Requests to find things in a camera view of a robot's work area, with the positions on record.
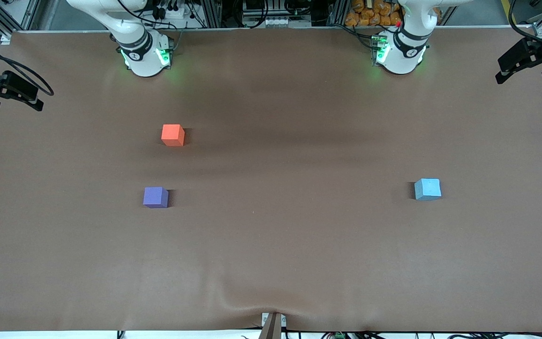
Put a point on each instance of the small green connector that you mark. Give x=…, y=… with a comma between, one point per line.
x=339, y=336

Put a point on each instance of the large table cover mat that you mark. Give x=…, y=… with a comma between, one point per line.
x=299, y=212

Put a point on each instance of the white socket box with plugs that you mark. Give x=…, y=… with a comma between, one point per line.
x=172, y=12

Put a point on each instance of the white power strip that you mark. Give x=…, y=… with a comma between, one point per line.
x=280, y=21

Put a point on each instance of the light blue foam block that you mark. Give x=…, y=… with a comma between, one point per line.
x=427, y=189

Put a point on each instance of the pile of orange packets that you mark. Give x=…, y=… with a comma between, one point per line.
x=370, y=14

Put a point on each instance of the purple foam block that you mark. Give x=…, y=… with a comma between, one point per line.
x=155, y=197

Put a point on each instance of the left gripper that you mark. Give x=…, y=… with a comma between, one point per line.
x=536, y=50

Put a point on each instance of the table edge mount post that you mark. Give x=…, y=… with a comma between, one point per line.
x=271, y=329

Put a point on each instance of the orange foam block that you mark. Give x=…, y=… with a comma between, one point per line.
x=172, y=134

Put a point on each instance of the aluminium frame post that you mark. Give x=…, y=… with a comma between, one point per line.
x=212, y=14
x=338, y=12

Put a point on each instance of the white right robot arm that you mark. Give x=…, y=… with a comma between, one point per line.
x=141, y=56

